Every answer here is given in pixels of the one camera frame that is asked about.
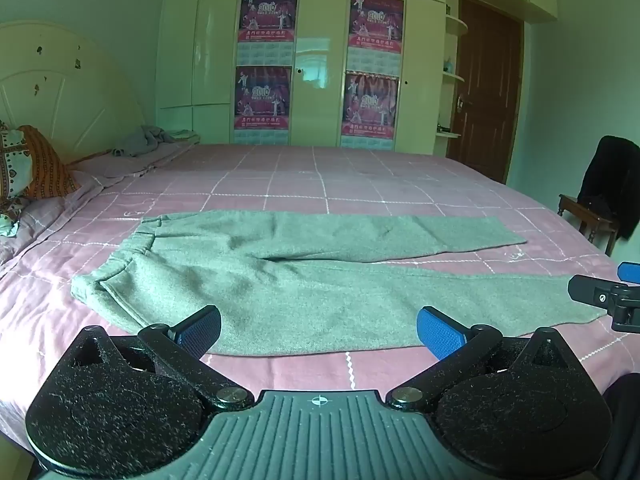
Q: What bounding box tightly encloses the crumpled grey garment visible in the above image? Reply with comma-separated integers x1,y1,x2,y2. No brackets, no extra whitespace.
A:
110,124,174,158

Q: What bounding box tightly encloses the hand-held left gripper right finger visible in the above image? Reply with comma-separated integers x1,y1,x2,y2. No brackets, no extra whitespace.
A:
385,305,581,409

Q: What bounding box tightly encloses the mauve blanket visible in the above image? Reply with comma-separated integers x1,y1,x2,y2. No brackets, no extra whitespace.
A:
0,139,202,267

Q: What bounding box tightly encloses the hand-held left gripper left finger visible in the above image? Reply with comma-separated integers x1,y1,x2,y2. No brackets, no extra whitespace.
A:
74,305,256,411

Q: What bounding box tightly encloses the brown wooden door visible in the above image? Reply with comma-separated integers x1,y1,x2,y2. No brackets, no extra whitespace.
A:
446,0,526,185

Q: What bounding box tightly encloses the cream wooden headboard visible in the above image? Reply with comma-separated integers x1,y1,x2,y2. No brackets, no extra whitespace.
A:
0,20,157,162

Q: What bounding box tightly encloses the brown wooden chair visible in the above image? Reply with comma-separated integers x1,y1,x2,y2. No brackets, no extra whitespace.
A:
557,192,621,257

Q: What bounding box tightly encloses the dark cloth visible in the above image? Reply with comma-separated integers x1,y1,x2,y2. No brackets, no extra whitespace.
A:
597,373,640,480

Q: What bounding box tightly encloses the purple wall poster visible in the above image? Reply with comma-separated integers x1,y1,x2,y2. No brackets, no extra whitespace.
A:
345,0,405,75
340,72,400,152
232,64,294,146
235,0,300,67

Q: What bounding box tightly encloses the bed with pink checked sheet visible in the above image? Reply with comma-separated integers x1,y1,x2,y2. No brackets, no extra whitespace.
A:
0,142,640,461

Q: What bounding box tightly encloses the orange patterned pillow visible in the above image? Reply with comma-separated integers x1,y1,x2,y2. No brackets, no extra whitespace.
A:
0,120,82,239

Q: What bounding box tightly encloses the cream corner shelf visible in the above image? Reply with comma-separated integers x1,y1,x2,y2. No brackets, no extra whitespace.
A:
434,0,469,155

